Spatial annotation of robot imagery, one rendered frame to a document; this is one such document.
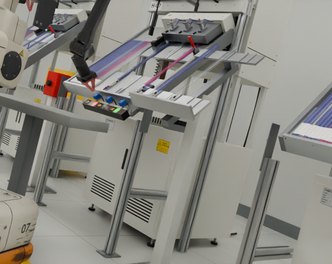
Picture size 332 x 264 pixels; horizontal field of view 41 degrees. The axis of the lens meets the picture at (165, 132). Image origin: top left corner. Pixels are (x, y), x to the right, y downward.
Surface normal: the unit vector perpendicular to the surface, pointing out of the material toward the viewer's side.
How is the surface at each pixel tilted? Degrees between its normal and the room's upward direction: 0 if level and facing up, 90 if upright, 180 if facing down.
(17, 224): 90
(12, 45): 90
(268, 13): 90
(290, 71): 90
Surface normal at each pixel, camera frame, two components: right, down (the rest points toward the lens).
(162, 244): -0.67, -0.14
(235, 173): 0.66, 0.20
